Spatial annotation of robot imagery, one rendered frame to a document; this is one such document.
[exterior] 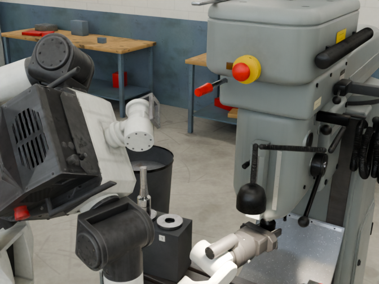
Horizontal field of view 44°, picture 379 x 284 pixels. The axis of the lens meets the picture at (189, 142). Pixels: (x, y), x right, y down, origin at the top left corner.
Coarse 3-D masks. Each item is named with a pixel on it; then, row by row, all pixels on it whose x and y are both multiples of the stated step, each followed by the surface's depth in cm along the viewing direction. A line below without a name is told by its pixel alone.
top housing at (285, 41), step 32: (256, 0) 112; (288, 0) 113; (320, 0) 115; (352, 0) 122; (224, 32) 103; (256, 32) 99; (288, 32) 96; (320, 32) 98; (224, 64) 105; (288, 64) 98
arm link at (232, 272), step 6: (228, 264) 120; (234, 264) 121; (222, 270) 119; (228, 270) 119; (234, 270) 122; (186, 276) 121; (216, 276) 119; (222, 276) 119; (228, 276) 121; (234, 276) 123; (180, 282) 120; (186, 282) 119; (192, 282) 119; (198, 282) 119; (204, 282) 118; (210, 282) 118; (216, 282) 118; (222, 282) 120; (228, 282) 122
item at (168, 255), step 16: (160, 224) 159; (176, 224) 159; (160, 240) 158; (176, 240) 155; (144, 256) 164; (160, 256) 161; (176, 256) 158; (144, 272) 166; (160, 272) 163; (176, 272) 160
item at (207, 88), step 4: (220, 80) 114; (224, 80) 115; (208, 84) 109; (212, 84) 111; (216, 84) 112; (220, 84) 113; (196, 88) 106; (200, 88) 106; (204, 88) 106; (208, 88) 108; (212, 88) 109; (196, 92) 106; (200, 92) 105; (204, 92) 106; (208, 92) 108
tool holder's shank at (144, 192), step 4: (140, 168) 158; (144, 168) 157; (140, 172) 158; (144, 172) 158; (140, 176) 159; (144, 176) 158; (140, 180) 159; (144, 180) 159; (140, 184) 160; (144, 184) 159; (140, 188) 160; (144, 188) 160; (140, 192) 161; (144, 192) 160; (140, 196) 162; (144, 196) 161
